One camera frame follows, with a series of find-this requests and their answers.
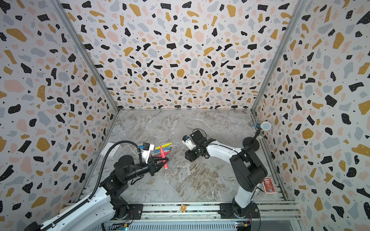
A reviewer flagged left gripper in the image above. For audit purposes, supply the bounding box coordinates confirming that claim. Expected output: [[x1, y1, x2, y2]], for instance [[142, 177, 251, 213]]
[[123, 157, 168, 184]]

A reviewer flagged pink highlighter pen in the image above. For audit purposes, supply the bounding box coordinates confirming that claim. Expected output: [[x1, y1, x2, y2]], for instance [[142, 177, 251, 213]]
[[160, 148, 168, 169]]

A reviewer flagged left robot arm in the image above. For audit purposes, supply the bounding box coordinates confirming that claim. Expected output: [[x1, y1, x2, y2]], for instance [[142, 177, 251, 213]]
[[24, 155, 169, 231]]

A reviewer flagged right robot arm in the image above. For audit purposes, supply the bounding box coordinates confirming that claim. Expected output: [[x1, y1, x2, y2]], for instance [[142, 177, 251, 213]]
[[182, 130, 267, 218]]

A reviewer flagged yellow highlighter pen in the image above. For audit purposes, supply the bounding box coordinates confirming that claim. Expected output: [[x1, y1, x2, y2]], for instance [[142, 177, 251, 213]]
[[155, 142, 173, 150]]

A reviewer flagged white small box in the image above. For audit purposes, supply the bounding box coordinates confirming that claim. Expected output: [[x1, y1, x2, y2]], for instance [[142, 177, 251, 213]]
[[100, 142, 123, 160]]

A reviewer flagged black microphone stand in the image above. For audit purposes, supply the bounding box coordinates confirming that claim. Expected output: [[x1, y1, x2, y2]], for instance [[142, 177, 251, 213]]
[[242, 130, 261, 151]]

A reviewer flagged blue microphone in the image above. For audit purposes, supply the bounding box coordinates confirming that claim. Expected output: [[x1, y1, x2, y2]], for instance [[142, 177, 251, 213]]
[[254, 121, 272, 131]]

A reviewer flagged red card box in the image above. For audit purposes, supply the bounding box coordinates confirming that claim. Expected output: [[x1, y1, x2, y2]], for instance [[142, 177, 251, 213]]
[[262, 177, 277, 194]]

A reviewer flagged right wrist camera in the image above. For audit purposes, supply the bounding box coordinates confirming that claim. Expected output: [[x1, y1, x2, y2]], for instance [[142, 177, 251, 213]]
[[182, 135, 196, 150]]

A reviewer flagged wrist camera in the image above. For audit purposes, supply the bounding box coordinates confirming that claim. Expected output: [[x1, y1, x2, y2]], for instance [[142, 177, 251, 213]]
[[139, 142, 154, 164], [182, 135, 196, 150]]

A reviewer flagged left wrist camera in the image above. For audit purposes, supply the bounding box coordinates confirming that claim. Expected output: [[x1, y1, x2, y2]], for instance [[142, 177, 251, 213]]
[[139, 142, 154, 164]]

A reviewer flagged black corrugated cable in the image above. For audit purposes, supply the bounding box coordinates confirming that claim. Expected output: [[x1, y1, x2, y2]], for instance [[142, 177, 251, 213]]
[[37, 141, 144, 231]]

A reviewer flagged orange tag on rail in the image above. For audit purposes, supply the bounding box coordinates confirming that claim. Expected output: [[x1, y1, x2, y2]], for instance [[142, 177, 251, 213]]
[[180, 205, 187, 212]]

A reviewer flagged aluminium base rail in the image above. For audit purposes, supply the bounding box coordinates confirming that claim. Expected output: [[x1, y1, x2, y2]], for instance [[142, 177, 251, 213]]
[[95, 201, 305, 231]]

